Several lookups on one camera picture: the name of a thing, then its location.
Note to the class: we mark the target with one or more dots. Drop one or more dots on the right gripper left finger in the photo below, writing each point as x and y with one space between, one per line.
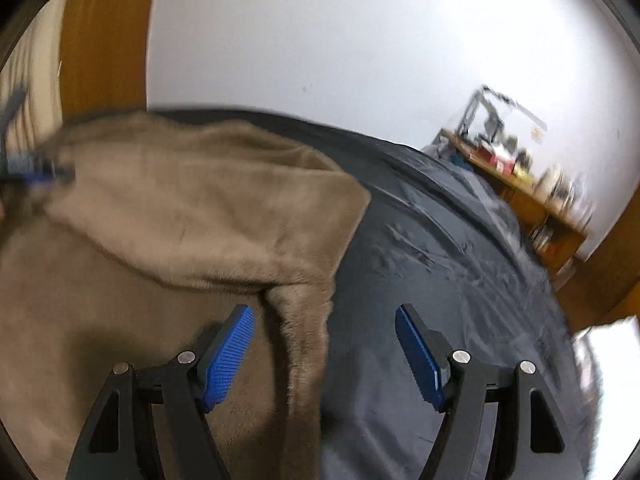
118 439

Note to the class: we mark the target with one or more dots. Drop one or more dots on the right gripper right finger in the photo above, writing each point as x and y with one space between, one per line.
531 439

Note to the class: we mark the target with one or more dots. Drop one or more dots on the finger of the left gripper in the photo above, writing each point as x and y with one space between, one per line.
31 170

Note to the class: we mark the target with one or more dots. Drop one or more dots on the brown fleece blanket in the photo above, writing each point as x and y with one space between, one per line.
164 227

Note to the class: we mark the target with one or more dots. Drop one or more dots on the beige curtain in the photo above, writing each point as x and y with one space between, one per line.
34 65

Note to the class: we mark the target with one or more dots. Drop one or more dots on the dark bed cover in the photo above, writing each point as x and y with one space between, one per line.
438 238

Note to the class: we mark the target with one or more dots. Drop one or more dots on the wooden desk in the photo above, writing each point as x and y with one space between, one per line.
555 238

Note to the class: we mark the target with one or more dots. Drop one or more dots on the red tissue box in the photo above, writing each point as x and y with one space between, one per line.
500 164

